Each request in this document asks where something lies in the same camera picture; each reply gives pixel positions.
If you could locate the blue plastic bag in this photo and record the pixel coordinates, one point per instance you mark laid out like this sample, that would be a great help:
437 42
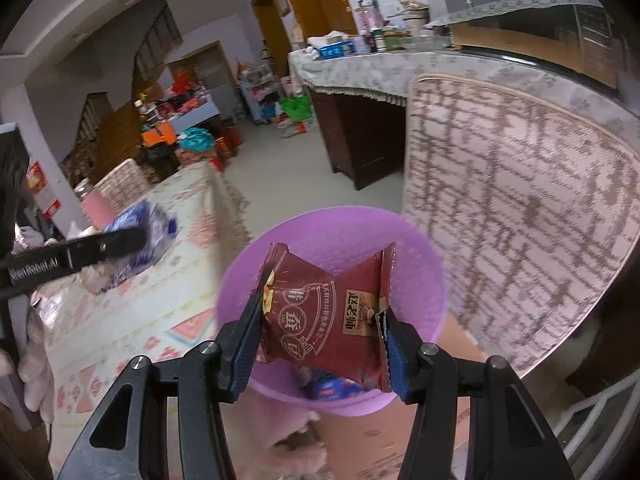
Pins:
150 230

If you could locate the beige brown patterned mattress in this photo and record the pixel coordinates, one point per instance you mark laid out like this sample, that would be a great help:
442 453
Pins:
500 210

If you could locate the maroon snack packet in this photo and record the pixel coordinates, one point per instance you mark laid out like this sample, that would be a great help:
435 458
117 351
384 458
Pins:
325 320

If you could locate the white metal frame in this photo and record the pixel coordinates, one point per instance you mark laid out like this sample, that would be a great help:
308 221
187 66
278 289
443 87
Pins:
595 425

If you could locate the purple perforated plastic basket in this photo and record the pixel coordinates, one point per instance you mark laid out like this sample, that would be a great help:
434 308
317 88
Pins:
320 230

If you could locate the red gift boxes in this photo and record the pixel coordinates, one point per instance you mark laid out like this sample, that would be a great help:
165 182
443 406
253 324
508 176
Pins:
226 152

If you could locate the cream red patterned table cloth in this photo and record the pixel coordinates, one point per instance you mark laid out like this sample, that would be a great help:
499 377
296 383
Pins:
150 320

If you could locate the green plastic bag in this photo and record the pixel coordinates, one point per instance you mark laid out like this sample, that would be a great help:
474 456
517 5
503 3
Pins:
297 109

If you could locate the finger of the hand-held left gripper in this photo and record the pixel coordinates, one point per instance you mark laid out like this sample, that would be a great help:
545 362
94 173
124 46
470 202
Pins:
115 245

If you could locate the grey floral fringed tablecloth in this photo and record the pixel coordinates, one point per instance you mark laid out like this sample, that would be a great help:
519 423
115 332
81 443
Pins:
400 72

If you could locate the person's left hand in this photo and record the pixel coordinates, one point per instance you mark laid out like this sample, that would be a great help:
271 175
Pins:
37 370

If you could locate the brown wooden door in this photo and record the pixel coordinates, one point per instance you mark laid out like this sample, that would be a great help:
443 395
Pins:
272 30
320 0

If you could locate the white shelf cart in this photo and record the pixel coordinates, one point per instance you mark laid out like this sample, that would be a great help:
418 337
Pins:
260 100

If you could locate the pink water bottle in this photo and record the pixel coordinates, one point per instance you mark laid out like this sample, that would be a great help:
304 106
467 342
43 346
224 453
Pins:
367 17

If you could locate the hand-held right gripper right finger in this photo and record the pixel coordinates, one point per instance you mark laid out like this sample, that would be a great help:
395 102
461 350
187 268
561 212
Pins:
395 360

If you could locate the blue snack packet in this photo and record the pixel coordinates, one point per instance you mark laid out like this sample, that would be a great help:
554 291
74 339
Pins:
332 385

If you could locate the dark wooden staircase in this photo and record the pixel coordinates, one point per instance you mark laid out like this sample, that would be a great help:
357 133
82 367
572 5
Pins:
110 125

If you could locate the woven beige chair back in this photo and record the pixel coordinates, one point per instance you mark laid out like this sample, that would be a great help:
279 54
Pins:
122 185

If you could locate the blue tissue box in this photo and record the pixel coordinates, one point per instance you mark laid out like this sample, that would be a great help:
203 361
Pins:
336 50

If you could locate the teal knitted cloth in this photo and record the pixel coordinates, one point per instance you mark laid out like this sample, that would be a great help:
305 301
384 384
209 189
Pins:
196 139

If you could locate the dark wooden table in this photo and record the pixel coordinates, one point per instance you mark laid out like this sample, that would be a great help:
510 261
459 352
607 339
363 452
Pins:
365 140

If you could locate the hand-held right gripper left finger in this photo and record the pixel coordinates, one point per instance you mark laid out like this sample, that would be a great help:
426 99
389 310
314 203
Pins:
245 355

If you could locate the orange box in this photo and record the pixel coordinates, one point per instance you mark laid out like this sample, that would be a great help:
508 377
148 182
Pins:
159 134

